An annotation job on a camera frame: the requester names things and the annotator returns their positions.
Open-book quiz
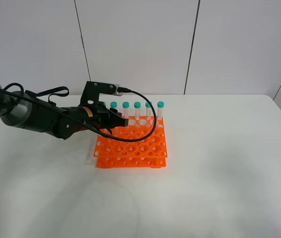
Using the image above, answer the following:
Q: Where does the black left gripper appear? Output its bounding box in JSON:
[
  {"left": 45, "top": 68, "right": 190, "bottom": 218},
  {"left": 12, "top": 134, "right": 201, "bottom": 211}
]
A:
[{"left": 78, "top": 103, "right": 129, "bottom": 131}]

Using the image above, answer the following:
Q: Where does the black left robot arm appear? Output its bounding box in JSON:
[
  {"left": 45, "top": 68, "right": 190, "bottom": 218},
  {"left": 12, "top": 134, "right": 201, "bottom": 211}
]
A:
[{"left": 0, "top": 81, "right": 128, "bottom": 139}]

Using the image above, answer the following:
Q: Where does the row tube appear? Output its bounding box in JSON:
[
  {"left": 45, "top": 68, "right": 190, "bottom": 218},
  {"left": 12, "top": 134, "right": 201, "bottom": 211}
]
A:
[
  {"left": 122, "top": 102, "right": 130, "bottom": 119},
  {"left": 110, "top": 101, "right": 118, "bottom": 114},
  {"left": 145, "top": 102, "right": 152, "bottom": 121},
  {"left": 157, "top": 101, "right": 164, "bottom": 121},
  {"left": 134, "top": 102, "right": 141, "bottom": 121}
]

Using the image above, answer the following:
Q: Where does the orange test tube rack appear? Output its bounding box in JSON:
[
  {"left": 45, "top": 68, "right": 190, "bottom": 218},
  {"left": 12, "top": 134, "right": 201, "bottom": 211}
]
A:
[{"left": 93, "top": 116, "right": 168, "bottom": 169}]

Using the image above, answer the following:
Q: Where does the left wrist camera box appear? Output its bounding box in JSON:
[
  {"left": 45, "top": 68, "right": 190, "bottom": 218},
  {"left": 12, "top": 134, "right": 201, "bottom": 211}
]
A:
[{"left": 79, "top": 81, "right": 123, "bottom": 107}]

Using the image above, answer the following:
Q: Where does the black left camera cable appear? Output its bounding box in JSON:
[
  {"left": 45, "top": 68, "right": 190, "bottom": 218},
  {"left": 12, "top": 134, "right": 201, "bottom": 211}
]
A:
[{"left": 1, "top": 83, "right": 159, "bottom": 143}]

